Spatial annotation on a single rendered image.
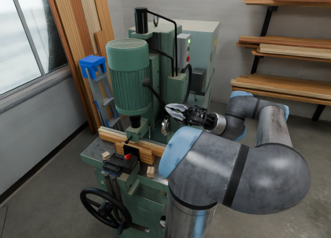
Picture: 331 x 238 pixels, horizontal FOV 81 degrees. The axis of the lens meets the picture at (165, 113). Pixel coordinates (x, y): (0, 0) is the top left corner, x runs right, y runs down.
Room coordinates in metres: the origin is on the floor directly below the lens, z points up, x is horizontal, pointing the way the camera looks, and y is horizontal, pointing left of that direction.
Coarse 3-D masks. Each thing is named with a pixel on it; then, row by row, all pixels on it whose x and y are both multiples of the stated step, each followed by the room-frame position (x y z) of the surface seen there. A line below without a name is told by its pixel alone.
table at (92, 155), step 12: (96, 144) 0.87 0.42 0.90; (108, 144) 0.87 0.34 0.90; (84, 156) 0.77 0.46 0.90; (96, 156) 0.77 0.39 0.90; (156, 156) 0.77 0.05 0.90; (144, 168) 0.69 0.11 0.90; (156, 168) 0.69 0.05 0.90; (144, 180) 0.63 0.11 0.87; (156, 180) 0.61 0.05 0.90; (120, 192) 0.57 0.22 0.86; (132, 192) 0.57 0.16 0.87
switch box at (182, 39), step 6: (180, 36) 1.05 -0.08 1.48; (186, 36) 1.05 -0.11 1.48; (174, 42) 1.04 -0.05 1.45; (180, 42) 1.03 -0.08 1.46; (186, 42) 1.03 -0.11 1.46; (174, 48) 1.04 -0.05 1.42; (180, 48) 1.02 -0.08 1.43; (186, 48) 1.03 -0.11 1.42; (174, 54) 1.04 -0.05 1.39; (180, 54) 1.02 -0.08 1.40; (186, 54) 1.04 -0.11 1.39; (174, 60) 1.04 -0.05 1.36; (180, 60) 1.02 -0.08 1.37; (186, 60) 1.05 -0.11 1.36; (174, 66) 1.04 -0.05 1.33; (180, 66) 1.02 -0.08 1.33
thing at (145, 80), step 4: (144, 80) 0.66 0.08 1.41; (148, 80) 0.66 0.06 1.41; (144, 84) 0.65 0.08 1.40; (148, 84) 0.66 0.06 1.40; (152, 88) 0.70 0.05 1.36; (152, 92) 0.72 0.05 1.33; (156, 92) 0.74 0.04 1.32; (156, 96) 0.75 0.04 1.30; (160, 100) 0.78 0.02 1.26; (164, 104) 0.82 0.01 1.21; (164, 108) 0.90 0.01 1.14; (164, 112) 0.89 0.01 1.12
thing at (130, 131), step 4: (140, 120) 0.88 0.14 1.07; (144, 120) 0.88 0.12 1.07; (148, 120) 0.89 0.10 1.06; (140, 124) 0.85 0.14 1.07; (144, 124) 0.85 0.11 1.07; (148, 124) 0.89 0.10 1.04; (128, 128) 0.81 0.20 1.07; (132, 128) 0.81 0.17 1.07; (136, 128) 0.81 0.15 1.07; (140, 128) 0.81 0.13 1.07; (144, 128) 0.84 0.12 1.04; (128, 132) 0.79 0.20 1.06; (132, 132) 0.78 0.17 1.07; (136, 132) 0.78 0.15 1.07; (140, 132) 0.80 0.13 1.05; (144, 132) 0.84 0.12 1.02; (128, 136) 0.79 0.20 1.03; (132, 136) 0.78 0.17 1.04; (136, 136) 0.77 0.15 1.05; (140, 136) 0.80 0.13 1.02; (132, 140) 0.78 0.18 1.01; (136, 140) 0.77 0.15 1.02
